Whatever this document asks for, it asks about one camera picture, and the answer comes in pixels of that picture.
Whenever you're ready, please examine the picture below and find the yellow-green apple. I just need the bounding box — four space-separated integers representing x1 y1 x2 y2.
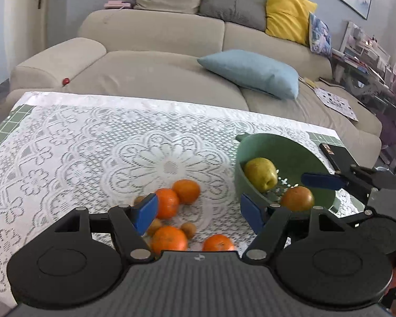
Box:
243 157 279 194

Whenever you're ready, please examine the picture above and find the yellow cushion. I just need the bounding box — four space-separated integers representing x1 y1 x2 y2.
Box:
265 0 318 47

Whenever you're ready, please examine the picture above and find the blue patterned cushion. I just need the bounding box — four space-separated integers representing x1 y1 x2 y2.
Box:
308 12 333 55

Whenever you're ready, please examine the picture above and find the printed magazine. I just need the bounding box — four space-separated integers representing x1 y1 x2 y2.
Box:
313 87 359 122

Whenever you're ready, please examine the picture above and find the beige sofa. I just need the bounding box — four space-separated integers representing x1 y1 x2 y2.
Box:
7 0 383 169

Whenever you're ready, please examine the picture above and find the cream door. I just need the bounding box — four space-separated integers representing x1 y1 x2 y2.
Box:
2 0 50 73

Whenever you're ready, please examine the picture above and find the red apple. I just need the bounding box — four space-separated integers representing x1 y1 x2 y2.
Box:
280 186 315 212

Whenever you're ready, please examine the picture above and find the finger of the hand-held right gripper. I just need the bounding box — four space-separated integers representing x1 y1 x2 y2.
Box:
327 207 375 229
301 164 377 193

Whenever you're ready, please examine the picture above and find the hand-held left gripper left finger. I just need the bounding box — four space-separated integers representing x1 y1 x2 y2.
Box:
53 193 159 261

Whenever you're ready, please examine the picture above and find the light blue pillow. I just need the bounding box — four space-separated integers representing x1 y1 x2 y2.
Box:
197 49 300 100

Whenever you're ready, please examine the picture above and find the grey cushion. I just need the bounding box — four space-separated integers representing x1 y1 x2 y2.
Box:
198 0 269 32

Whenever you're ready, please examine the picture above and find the orange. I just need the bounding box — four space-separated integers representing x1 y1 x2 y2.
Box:
154 188 180 220
202 234 236 252
151 226 188 256
172 179 201 204

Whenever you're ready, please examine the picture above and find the white lace tablecloth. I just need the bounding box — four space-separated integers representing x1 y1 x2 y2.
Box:
0 92 367 307

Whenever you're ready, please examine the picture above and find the white cluttered bookshelf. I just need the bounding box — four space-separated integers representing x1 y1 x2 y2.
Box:
332 21 396 106

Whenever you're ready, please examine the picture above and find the pink cloth bundle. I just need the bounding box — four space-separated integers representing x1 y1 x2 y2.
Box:
104 0 136 10

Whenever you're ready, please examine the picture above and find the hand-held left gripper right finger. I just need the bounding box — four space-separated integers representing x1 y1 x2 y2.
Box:
240 193 350 261

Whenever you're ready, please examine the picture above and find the green plastic strainer bowl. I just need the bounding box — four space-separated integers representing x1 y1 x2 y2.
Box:
234 133 338 213

